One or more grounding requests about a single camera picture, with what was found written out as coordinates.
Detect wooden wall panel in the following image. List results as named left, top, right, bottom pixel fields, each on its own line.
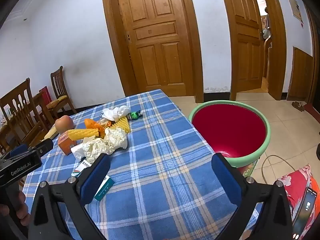
left=287, top=46, right=314, bottom=102

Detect black smartphone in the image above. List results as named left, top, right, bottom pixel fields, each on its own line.
left=292, top=187, right=317, bottom=240

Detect crumpled white paper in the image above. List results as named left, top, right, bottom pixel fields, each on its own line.
left=71, top=136, right=110, bottom=164
left=104, top=127, right=128, bottom=153

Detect small wooden chair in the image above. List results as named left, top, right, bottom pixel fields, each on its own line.
left=32, top=91, right=56, bottom=128

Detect clear snack packet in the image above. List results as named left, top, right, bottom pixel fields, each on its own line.
left=97, top=118, right=114, bottom=128

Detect green black small bottle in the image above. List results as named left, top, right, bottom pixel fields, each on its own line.
left=127, top=110, right=143, bottom=120

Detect apple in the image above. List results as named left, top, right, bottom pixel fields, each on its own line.
left=55, top=115, right=74, bottom=133

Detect rolled yellow foam net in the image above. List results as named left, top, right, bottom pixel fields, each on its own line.
left=65, top=127, right=100, bottom=141

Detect wall poster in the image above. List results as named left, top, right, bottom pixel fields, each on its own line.
left=286, top=0, right=304, bottom=21

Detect green stool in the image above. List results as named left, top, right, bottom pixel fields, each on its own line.
left=237, top=155, right=262, bottom=183

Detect wooden chair with cushion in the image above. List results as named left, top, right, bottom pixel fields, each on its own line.
left=45, top=66, right=77, bottom=117

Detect closed wooden door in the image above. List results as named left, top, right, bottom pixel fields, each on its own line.
left=116, top=0, right=188, bottom=95

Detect person's left hand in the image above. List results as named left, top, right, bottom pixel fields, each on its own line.
left=0, top=191, right=30, bottom=230

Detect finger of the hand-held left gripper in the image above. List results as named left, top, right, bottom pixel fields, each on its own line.
left=29, top=138, right=55, bottom=157

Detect blue plaid tablecloth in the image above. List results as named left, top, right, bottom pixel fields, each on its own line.
left=22, top=89, right=263, bottom=240

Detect orange cardboard box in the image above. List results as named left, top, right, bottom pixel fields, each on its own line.
left=58, top=130, right=77, bottom=155

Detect large wooden chair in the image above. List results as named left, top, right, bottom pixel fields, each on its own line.
left=0, top=78, right=49, bottom=154

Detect grey cable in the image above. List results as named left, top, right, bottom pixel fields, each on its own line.
left=261, top=155, right=296, bottom=186

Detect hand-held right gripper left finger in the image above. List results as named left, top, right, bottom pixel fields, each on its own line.
left=27, top=152, right=112, bottom=240

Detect white and teal medicine box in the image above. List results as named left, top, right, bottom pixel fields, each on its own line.
left=71, top=159, right=115, bottom=202

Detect red board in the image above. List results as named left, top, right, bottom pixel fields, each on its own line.
left=39, top=86, right=52, bottom=105

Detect open wooden door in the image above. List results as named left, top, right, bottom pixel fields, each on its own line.
left=219, top=0, right=266, bottom=98

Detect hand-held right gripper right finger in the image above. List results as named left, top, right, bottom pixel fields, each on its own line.
left=211, top=152, right=293, bottom=240

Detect wooden door frame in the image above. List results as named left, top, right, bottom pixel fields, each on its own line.
left=100, top=0, right=204, bottom=103
left=264, top=0, right=287, bottom=101

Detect yellow foam net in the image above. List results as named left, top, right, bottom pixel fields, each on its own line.
left=110, top=116, right=131, bottom=134
left=65, top=127, right=100, bottom=141

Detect red floral cushion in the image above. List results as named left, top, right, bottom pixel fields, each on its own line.
left=277, top=164, right=320, bottom=222

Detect red basin with green rim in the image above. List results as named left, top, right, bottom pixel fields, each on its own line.
left=188, top=100, right=271, bottom=168

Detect brown shoes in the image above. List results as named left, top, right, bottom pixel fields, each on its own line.
left=292, top=101, right=306, bottom=112

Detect white cloth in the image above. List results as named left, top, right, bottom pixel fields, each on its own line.
left=101, top=106, right=131, bottom=122

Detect pale yellow banana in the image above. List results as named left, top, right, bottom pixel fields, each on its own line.
left=44, top=125, right=58, bottom=140

